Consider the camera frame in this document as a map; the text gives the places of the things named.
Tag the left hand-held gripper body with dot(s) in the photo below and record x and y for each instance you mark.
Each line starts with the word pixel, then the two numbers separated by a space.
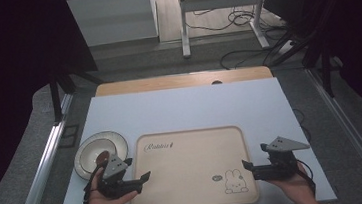
pixel 116 185

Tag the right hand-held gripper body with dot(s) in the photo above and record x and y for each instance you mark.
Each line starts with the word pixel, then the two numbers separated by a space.
pixel 280 166

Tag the person's left hand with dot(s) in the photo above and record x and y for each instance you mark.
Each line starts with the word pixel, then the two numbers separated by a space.
pixel 106 203

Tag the person's right hand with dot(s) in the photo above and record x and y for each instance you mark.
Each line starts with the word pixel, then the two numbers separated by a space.
pixel 292 186

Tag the brown spoon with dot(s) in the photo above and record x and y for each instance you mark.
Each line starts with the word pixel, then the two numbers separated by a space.
pixel 102 158

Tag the white deep plate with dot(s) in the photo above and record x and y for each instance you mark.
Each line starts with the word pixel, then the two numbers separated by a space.
pixel 87 154

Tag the wooden tray with rabbit print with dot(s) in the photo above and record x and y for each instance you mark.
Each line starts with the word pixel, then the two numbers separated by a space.
pixel 189 171

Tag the wooden desk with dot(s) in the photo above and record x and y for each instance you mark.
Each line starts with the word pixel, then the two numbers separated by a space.
pixel 180 81

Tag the black metal stand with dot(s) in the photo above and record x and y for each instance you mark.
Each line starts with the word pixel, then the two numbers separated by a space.
pixel 325 68
pixel 56 100

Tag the white power strip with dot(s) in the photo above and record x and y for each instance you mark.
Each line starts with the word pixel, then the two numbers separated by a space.
pixel 287 47

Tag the white cabinet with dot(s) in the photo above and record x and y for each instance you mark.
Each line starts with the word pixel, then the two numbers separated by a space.
pixel 112 18

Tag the white metal stand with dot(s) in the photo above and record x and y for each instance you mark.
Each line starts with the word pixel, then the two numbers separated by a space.
pixel 219 0

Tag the aluminium rail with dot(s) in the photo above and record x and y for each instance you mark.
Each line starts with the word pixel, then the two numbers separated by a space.
pixel 41 169
pixel 348 126

